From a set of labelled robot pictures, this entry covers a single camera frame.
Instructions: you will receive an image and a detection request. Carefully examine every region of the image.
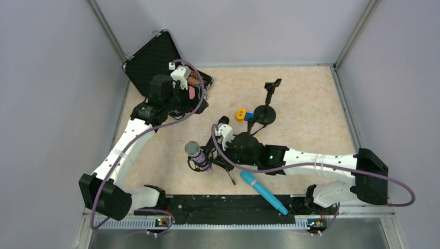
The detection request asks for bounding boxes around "black orange-tipped microphone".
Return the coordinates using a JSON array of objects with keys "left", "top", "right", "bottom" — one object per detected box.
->
[{"left": 204, "top": 116, "right": 230, "bottom": 152}]

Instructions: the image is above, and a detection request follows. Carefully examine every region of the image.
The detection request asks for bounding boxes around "black round base stand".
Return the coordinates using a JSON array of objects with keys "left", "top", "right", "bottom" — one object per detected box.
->
[{"left": 254, "top": 78, "right": 282, "bottom": 125}]

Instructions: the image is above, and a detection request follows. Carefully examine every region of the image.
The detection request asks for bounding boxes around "black poker chip case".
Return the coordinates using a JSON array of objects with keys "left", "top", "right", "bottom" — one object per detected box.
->
[{"left": 122, "top": 29, "right": 214, "bottom": 116}]

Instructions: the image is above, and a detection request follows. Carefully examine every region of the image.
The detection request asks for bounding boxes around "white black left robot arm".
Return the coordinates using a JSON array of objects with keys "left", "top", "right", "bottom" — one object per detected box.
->
[{"left": 79, "top": 68, "right": 208, "bottom": 220}]

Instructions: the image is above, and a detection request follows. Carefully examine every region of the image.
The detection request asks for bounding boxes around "red card deck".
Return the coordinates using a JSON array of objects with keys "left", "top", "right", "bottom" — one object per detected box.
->
[{"left": 188, "top": 86, "right": 196, "bottom": 100}]

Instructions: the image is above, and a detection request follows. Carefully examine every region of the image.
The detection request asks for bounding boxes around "blue toy block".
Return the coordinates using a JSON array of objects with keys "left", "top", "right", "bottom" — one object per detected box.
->
[{"left": 244, "top": 112, "right": 254, "bottom": 121}]

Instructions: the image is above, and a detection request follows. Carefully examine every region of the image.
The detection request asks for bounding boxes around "teal blue microphone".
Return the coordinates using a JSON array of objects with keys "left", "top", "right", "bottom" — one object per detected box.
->
[{"left": 240, "top": 171, "right": 288, "bottom": 215}]

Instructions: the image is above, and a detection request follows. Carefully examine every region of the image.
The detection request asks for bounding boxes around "red tan chip stack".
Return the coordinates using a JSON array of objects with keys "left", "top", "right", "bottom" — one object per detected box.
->
[{"left": 187, "top": 70, "right": 213, "bottom": 90}]

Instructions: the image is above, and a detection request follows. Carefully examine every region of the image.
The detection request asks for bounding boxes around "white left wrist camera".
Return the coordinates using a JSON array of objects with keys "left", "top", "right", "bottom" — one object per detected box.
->
[{"left": 169, "top": 62, "right": 191, "bottom": 90}]

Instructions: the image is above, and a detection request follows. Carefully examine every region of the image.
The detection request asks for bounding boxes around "yellow toy traffic light block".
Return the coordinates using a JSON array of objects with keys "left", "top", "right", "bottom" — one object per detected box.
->
[{"left": 236, "top": 108, "right": 246, "bottom": 122}]

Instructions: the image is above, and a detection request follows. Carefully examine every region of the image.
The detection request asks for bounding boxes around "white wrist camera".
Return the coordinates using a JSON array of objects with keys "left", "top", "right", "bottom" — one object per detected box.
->
[
  {"left": 169, "top": 62, "right": 191, "bottom": 90},
  {"left": 215, "top": 123, "right": 233, "bottom": 151}
]

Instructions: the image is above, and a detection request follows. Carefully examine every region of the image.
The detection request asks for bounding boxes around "purple glitter microphone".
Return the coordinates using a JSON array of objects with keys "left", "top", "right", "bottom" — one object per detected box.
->
[{"left": 184, "top": 141, "right": 212, "bottom": 172}]

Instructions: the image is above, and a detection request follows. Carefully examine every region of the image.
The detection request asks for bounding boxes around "black tripod mic stand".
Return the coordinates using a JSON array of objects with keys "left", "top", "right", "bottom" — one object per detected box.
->
[{"left": 247, "top": 118, "right": 268, "bottom": 136}]

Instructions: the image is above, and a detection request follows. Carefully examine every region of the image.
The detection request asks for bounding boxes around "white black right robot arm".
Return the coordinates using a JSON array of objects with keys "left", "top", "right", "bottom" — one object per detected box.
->
[{"left": 211, "top": 132, "right": 389, "bottom": 208}]

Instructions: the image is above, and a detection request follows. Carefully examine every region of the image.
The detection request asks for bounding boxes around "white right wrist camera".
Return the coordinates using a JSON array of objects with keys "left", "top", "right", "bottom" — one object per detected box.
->
[{"left": 215, "top": 123, "right": 233, "bottom": 151}]

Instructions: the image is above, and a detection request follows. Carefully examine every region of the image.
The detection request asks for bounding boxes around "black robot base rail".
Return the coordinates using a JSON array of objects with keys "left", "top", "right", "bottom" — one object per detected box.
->
[{"left": 134, "top": 194, "right": 339, "bottom": 226}]

